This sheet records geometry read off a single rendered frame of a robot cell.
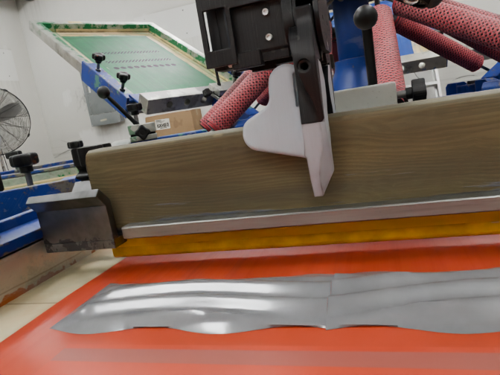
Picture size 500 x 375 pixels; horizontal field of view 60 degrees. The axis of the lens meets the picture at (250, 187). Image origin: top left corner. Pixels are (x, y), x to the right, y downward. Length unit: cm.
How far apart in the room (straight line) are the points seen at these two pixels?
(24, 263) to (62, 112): 531
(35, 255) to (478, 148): 36
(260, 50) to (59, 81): 542
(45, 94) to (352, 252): 559
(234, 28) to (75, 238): 22
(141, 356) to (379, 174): 19
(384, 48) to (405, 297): 65
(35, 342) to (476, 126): 31
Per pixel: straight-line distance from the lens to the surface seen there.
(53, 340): 31
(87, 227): 39
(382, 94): 59
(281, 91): 30
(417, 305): 25
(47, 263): 43
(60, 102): 570
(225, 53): 31
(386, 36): 89
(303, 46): 28
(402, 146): 32
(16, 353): 31
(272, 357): 23
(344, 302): 25
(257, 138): 30
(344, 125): 31
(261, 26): 31
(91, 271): 42
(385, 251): 34
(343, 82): 110
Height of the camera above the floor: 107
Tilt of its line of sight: 10 degrees down
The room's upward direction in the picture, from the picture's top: 9 degrees counter-clockwise
